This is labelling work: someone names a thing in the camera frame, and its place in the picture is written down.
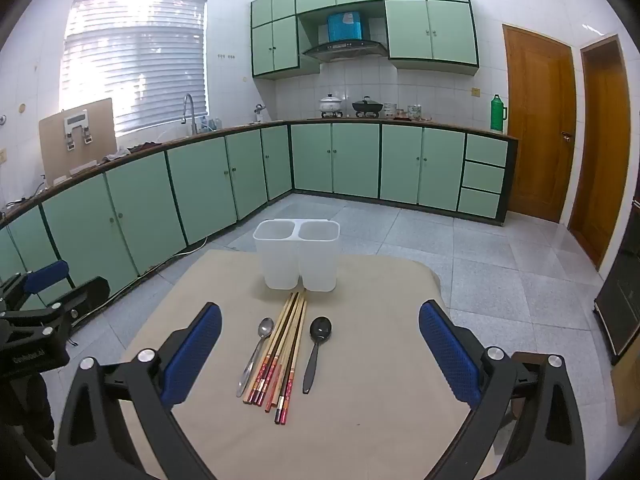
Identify green thermos flask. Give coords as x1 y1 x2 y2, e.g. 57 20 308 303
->
489 94 508 134

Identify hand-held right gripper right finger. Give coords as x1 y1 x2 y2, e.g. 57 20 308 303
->
419 300 586 480

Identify metal sink faucet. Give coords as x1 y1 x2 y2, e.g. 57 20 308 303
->
181 93 197 136

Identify gas stove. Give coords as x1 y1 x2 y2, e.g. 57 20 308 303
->
320 110 385 121

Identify plain wooden door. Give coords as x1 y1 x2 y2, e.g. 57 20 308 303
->
568 35 632 272

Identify black plastic spoon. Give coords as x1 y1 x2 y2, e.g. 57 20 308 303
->
302 316 333 394

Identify black glass-front cabinet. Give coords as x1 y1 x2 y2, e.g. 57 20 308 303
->
593 240 640 366

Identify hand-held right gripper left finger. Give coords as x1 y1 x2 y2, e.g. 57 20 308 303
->
55 302 223 480

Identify green lower kitchen cabinets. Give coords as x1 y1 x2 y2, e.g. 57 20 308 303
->
0 121 518 306

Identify wooden door with handle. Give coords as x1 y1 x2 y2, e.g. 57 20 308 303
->
502 24 577 224

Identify white window blinds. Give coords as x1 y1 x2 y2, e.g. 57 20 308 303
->
60 0 208 136

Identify white two-compartment utensil holder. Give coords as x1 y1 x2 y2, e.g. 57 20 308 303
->
253 219 342 293

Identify white device on board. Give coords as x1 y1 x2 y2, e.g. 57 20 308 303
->
62 110 95 151

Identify black range hood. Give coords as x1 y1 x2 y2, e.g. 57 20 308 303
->
301 40 389 64

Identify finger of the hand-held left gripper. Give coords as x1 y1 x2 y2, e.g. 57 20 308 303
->
47 276 111 328
0 260 70 311

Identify wooden board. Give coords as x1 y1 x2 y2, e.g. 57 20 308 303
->
39 98 119 181

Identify green upper wall cabinets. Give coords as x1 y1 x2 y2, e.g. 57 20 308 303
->
250 0 480 80

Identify pile of mixed chopsticks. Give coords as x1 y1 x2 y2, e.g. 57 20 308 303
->
242 289 308 425

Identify metal spoon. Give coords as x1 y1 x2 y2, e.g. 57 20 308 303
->
236 317 275 397

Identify cardboard box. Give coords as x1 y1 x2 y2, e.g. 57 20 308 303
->
610 355 640 427

